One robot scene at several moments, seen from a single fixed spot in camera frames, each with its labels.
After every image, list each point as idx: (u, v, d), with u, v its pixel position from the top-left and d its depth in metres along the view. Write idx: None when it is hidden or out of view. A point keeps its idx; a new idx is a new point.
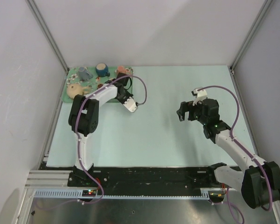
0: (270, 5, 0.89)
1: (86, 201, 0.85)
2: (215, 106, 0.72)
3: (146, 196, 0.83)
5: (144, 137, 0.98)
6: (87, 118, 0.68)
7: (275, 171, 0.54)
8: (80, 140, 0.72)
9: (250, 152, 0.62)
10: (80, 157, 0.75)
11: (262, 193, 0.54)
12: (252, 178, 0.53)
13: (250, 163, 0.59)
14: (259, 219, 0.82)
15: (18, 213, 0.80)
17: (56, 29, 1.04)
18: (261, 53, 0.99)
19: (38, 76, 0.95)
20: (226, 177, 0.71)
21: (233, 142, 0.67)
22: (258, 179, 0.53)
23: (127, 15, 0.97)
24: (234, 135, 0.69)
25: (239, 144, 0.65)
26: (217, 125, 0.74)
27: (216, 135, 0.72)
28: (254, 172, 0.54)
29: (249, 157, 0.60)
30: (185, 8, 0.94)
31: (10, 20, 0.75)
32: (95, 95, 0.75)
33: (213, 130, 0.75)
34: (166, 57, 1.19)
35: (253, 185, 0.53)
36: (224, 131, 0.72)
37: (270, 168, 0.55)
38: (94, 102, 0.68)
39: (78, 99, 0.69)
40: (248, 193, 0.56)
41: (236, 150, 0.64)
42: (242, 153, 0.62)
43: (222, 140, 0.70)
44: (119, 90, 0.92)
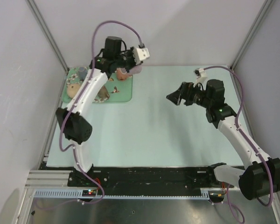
0: (270, 4, 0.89)
1: (86, 201, 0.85)
2: (220, 87, 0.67)
3: (146, 196, 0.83)
5: (145, 136, 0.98)
6: (76, 131, 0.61)
7: (278, 168, 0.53)
8: (75, 147, 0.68)
9: (255, 146, 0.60)
10: (77, 159, 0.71)
11: (261, 188, 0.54)
12: (255, 175, 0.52)
13: (254, 158, 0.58)
14: (259, 218, 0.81)
15: (18, 213, 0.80)
17: (56, 29, 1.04)
18: (261, 52, 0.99)
19: (38, 75, 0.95)
20: (226, 175, 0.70)
21: (238, 131, 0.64)
22: (259, 176, 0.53)
23: (128, 15, 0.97)
24: (239, 124, 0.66)
25: (245, 136, 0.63)
26: (221, 110, 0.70)
27: (220, 121, 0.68)
28: (256, 169, 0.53)
29: (254, 151, 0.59)
30: (185, 8, 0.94)
31: (10, 20, 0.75)
32: (77, 102, 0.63)
33: (216, 115, 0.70)
34: (166, 57, 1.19)
35: (254, 181, 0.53)
36: (228, 118, 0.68)
37: (274, 164, 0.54)
38: (78, 116, 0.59)
39: (60, 113, 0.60)
40: (246, 185, 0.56)
41: (241, 142, 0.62)
42: (246, 145, 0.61)
43: (226, 128, 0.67)
44: (109, 69, 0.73)
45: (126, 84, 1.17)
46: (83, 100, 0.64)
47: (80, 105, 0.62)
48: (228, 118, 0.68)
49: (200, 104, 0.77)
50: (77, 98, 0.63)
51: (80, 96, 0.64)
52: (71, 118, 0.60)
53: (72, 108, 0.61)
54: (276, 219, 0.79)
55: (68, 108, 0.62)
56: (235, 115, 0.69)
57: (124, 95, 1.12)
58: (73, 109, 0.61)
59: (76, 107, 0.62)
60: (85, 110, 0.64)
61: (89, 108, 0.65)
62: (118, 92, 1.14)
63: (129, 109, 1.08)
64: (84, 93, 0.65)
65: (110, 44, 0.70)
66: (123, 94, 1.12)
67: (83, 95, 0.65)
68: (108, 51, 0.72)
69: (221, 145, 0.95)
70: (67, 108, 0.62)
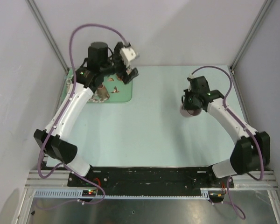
0: (270, 5, 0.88)
1: (86, 201, 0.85)
2: (201, 77, 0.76)
3: (146, 196, 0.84)
5: (145, 136, 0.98)
6: (56, 152, 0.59)
7: (265, 140, 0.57)
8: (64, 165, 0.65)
9: (242, 122, 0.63)
10: (71, 170, 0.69)
11: (251, 162, 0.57)
12: (244, 148, 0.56)
13: (242, 133, 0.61)
14: (260, 219, 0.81)
15: (18, 213, 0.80)
17: (56, 29, 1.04)
18: (261, 52, 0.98)
19: (37, 76, 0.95)
20: (223, 168, 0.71)
21: (226, 111, 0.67)
22: (248, 149, 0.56)
23: (128, 15, 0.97)
24: (226, 104, 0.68)
25: (231, 114, 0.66)
26: (210, 94, 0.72)
27: (209, 103, 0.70)
28: (245, 142, 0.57)
29: (241, 127, 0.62)
30: (185, 8, 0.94)
31: (10, 21, 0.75)
32: (57, 124, 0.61)
33: (205, 98, 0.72)
34: (167, 57, 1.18)
35: (243, 154, 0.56)
36: (216, 100, 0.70)
37: (261, 137, 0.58)
38: (57, 141, 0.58)
39: (39, 135, 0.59)
40: (237, 161, 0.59)
41: (228, 119, 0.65)
42: (234, 122, 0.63)
43: (214, 108, 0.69)
44: (94, 82, 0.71)
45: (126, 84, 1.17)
46: (63, 121, 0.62)
47: (61, 127, 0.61)
48: (216, 100, 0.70)
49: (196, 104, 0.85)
50: (57, 119, 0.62)
51: (61, 117, 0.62)
52: (51, 141, 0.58)
53: (51, 130, 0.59)
54: (276, 219, 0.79)
55: (47, 130, 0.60)
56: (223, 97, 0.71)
57: (123, 95, 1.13)
58: (52, 131, 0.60)
59: (56, 130, 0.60)
60: (66, 132, 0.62)
61: (71, 128, 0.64)
62: (118, 92, 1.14)
63: (129, 108, 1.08)
64: (64, 113, 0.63)
65: (94, 54, 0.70)
66: (122, 94, 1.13)
67: (64, 115, 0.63)
68: (92, 62, 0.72)
69: (220, 145, 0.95)
70: (47, 129, 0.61)
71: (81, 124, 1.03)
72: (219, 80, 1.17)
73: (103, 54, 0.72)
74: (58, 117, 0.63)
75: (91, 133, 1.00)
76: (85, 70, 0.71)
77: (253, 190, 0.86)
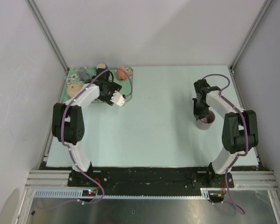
0: (270, 5, 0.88)
1: (86, 201, 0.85)
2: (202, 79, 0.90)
3: (146, 196, 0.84)
5: (144, 136, 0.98)
6: (72, 125, 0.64)
7: (251, 117, 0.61)
8: (71, 150, 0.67)
9: (232, 103, 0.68)
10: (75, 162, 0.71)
11: (239, 136, 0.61)
12: (229, 120, 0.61)
13: (231, 111, 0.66)
14: (260, 219, 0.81)
15: (18, 213, 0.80)
17: (56, 29, 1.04)
18: (261, 52, 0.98)
19: (38, 75, 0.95)
20: (221, 161, 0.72)
21: (220, 97, 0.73)
22: (234, 122, 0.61)
23: (128, 15, 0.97)
24: (221, 92, 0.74)
25: (225, 99, 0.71)
26: (208, 88, 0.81)
27: (207, 94, 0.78)
28: (231, 115, 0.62)
29: (231, 106, 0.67)
30: (185, 7, 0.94)
31: (10, 21, 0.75)
32: (76, 100, 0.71)
33: (203, 91, 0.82)
34: (167, 57, 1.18)
35: (229, 126, 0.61)
36: (213, 91, 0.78)
37: (248, 115, 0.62)
38: (76, 108, 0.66)
39: (58, 108, 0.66)
40: (227, 136, 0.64)
41: (221, 103, 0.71)
42: (225, 104, 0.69)
43: (211, 97, 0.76)
44: (101, 88, 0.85)
45: (125, 84, 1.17)
46: (80, 99, 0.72)
47: (79, 102, 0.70)
48: (213, 91, 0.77)
49: (200, 105, 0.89)
50: (77, 96, 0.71)
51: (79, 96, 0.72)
52: (70, 110, 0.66)
53: (71, 102, 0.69)
54: (276, 219, 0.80)
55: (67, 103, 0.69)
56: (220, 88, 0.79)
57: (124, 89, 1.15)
58: (72, 103, 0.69)
59: (75, 102, 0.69)
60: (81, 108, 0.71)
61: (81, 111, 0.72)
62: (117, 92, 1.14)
63: (129, 108, 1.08)
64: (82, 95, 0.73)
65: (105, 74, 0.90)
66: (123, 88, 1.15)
67: (81, 95, 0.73)
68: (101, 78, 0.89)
69: (221, 144, 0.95)
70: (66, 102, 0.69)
71: None
72: (219, 80, 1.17)
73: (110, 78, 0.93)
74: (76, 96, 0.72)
75: (91, 133, 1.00)
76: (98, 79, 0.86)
77: (253, 190, 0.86)
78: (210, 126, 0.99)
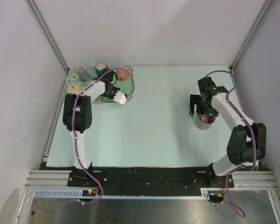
0: (270, 4, 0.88)
1: (86, 201, 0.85)
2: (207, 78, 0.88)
3: (146, 196, 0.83)
5: (144, 136, 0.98)
6: (82, 113, 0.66)
7: (262, 131, 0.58)
8: (77, 138, 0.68)
9: (241, 112, 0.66)
10: (79, 154, 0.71)
11: (245, 149, 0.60)
12: (238, 135, 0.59)
13: (240, 122, 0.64)
14: (259, 219, 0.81)
15: (18, 213, 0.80)
17: (56, 29, 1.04)
18: (261, 52, 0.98)
19: (38, 76, 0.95)
20: (223, 164, 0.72)
21: (227, 103, 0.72)
22: (243, 137, 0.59)
23: (127, 16, 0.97)
24: (229, 98, 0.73)
25: (233, 106, 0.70)
26: (215, 88, 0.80)
27: (213, 97, 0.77)
28: (240, 129, 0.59)
29: (240, 116, 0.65)
30: (185, 7, 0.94)
31: (10, 21, 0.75)
32: (86, 91, 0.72)
33: (209, 92, 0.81)
34: (167, 57, 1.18)
35: (237, 141, 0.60)
36: (219, 94, 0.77)
37: (257, 129, 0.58)
38: (87, 97, 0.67)
39: (69, 96, 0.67)
40: (234, 149, 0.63)
41: (229, 110, 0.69)
42: (234, 114, 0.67)
43: (218, 101, 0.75)
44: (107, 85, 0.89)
45: (126, 84, 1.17)
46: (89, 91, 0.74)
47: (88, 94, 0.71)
48: (219, 94, 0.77)
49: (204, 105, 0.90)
50: (85, 89, 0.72)
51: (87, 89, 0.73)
52: (80, 100, 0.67)
53: (81, 93, 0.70)
54: (276, 219, 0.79)
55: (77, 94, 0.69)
56: (227, 92, 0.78)
57: (124, 88, 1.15)
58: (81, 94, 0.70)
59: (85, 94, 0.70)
60: None
61: None
62: None
63: (129, 108, 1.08)
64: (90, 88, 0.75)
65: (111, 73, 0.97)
66: (123, 87, 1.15)
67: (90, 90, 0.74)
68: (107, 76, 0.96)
69: (221, 145, 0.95)
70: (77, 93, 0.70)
71: None
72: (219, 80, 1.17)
73: None
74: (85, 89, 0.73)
75: (91, 133, 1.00)
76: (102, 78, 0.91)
77: (254, 190, 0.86)
78: (210, 126, 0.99)
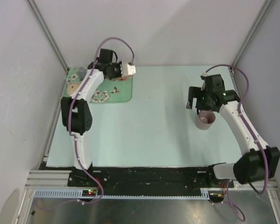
0: (270, 4, 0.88)
1: (86, 201, 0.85)
2: (217, 75, 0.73)
3: (146, 196, 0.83)
5: (145, 136, 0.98)
6: (80, 117, 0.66)
7: (275, 157, 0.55)
8: (76, 140, 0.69)
9: (254, 133, 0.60)
10: (78, 156, 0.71)
11: (256, 173, 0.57)
12: (250, 162, 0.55)
13: (252, 145, 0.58)
14: (259, 219, 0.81)
15: (18, 213, 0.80)
17: (56, 29, 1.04)
18: (261, 52, 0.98)
19: (38, 75, 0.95)
20: (225, 171, 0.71)
21: (240, 117, 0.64)
22: (255, 164, 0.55)
23: (127, 15, 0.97)
24: (241, 110, 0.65)
25: (246, 122, 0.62)
26: (226, 94, 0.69)
27: (223, 105, 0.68)
28: (253, 156, 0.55)
29: (253, 138, 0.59)
30: (185, 7, 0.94)
31: (10, 20, 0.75)
32: (81, 92, 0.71)
33: (220, 98, 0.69)
34: (167, 57, 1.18)
35: (248, 167, 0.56)
36: (231, 102, 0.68)
37: (271, 155, 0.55)
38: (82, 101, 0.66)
39: (65, 101, 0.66)
40: (241, 171, 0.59)
41: (241, 128, 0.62)
42: (246, 132, 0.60)
43: (227, 113, 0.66)
44: (106, 71, 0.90)
45: (126, 83, 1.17)
46: (85, 90, 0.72)
47: (84, 95, 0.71)
48: (231, 102, 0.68)
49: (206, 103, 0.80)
50: (80, 89, 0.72)
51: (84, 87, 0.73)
52: (76, 104, 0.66)
53: (76, 95, 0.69)
54: (276, 219, 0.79)
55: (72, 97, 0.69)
56: (239, 100, 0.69)
57: (125, 88, 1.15)
58: (77, 97, 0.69)
59: (80, 95, 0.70)
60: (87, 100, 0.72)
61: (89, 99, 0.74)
62: (118, 92, 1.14)
63: (129, 108, 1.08)
64: (86, 86, 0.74)
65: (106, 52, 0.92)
66: (123, 87, 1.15)
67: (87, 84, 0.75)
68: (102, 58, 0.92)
69: (221, 145, 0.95)
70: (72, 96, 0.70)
71: None
72: None
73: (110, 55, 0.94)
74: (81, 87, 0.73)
75: (91, 133, 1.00)
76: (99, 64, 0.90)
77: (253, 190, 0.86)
78: (210, 126, 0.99)
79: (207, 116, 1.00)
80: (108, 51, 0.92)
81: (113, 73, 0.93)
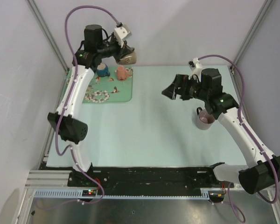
0: (271, 4, 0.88)
1: (86, 201, 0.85)
2: (217, 75, 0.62)
3: (146, 196, 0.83)
5: (145, 136, 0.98)
6: (72, 133, 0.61)
7: None
8: (73, 149, 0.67)
9: (259, 142, 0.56)
10: (76, 161, 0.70)
11: (263, 184, 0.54)
12: (259, 175, 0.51)
13: (259, 157, 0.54)
14: (260, 219, 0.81)
15: (18, 213, 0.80)
17: (56, 29, 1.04)
18: (262, 52, 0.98)
19: (38, 75, 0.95)
20: (227, 173, 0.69)
21: (241, 126, 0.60)
22: (264, 176, 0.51)
23: (128, 15, 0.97)
24: (242, 118, 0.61)
25: (249, 132, 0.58)
26: (224, 101, 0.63)
27: (222, 114, 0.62)
28: (261, 168, 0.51)
29: (258, 149, 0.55)
30: (185, 7, 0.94)
31: (10, 20, 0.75)
32: (67, 105, 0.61)
33: (217, 106, 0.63)
34: (167, 57, 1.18)
35: (257, 180, 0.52)
36: (229, 110, 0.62)
37: (279, 164, 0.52)
38: (70, 119, 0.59)
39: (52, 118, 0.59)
40: (248, 182, 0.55)
41: (245, 138, 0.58)
42: (250, 143, 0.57)
43: (228, 122, 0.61)
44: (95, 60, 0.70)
45: (126, 83, 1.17)
46: (72, 101, 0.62)
47: (72, 109, 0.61)
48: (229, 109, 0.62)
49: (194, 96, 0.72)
50: (66, 100, 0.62)
51: (70, 97, 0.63)
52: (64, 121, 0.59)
53: (63, 111, 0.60)
54: (276, 219, 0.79)
55: (59, 112, 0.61)
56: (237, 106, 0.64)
57: (125, 88, 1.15)
58: (64, 112, 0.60)
59: (67, 110, 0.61)
60: (77, 110, 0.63)
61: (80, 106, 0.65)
62: (117, 92, 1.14)
63: (129, 108, 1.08)
64: (72, 95, 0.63)
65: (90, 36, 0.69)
66: (123, 87, 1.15)
67: (74, 91, 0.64)
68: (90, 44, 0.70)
69: (221, 145, 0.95)
70: (59, 110, 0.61)
71: None
72: None
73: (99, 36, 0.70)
74: (67, 98, 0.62)
75: (91, 133, 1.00)
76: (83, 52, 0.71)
77: None
78: (210, 126, 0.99)
79: (208, 116, 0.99)
80: (93, 30, 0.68)
81: (104, 55, 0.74)
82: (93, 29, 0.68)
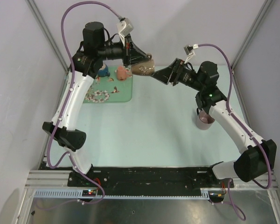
0: (271, 4, 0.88)
1: (86, 201, 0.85)
2: (215, 73, 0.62)
3: (146, 196, 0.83)
5: (144, 136, 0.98)
6: (67, 143, 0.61)
7: (272, 150, 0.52)
8: (71, 154, 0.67)
9: (248, 129, 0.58)
10: (75, 164, 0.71)
11: (258, 170, 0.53)
12: (250, 159, 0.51)
13: (249, 142, 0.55)
14: (259, 219, 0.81)
15: (18, 213, 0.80)
17: (56, 29, 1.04)
18: (262, 52, 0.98)
19: (38, 75, 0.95)
20: (225, 170, 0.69)
21: (230, 116, 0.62)
22: (255, 160, 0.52)
23: (128, 15, 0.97)
24: (230, 108, 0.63)
25: (237, 120, 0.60)
26: (213, 96, 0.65)
27: (212, 107, 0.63)
28: (251, 152, 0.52)
29: (248, 135, 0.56)
30: (185, 7, 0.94)
31: (10, 21, 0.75)
32: (62, 116, 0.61)
33: (207, 100, 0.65)
34: (167, 57, 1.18)
35: (249, 165, 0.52)
36: (219, 103, 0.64)
37: (268, 146, 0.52)
38: (65, 132, 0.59)
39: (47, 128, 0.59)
40: (242, 171, 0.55)
41: (234, 126, 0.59)
42: (240, 130, 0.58)
43: (218, 113, 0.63)
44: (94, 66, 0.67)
45: (126, 84, 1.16)
46: (67, 112, 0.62)
47: (66, 121, 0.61)
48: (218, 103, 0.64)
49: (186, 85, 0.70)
50: (62, 110, 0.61)
51: (65, 108, 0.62)
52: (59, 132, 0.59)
53: (57, 122, 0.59)
54: (276, 219, 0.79)
55: (54, 122, 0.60)
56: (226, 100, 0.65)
57: (125, 88, 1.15)
58: (59, 123, 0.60)
59: (62, 122, 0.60)
60: (72, 122, 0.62)
61: (77, 116, 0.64)
62: (118, 92, 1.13)
63: (129, 108, 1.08)
64: (67, 106, 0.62)
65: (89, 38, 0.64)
66: (123, 87, 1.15)
67: (70, 101, 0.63)
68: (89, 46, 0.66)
69: (221, 144, 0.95)
70: (54, 121, 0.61)
71: (81, 125, 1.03)
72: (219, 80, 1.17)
73: (101, 36, 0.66)
74: (62, 108, 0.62)
75: (91, 133, 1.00)
76: (82, 55, 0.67)
77: (254, 190, 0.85)
78: (210, 126, 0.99)
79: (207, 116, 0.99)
80: (92, 30, 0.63)
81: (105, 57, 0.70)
82: (93, 29, 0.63)
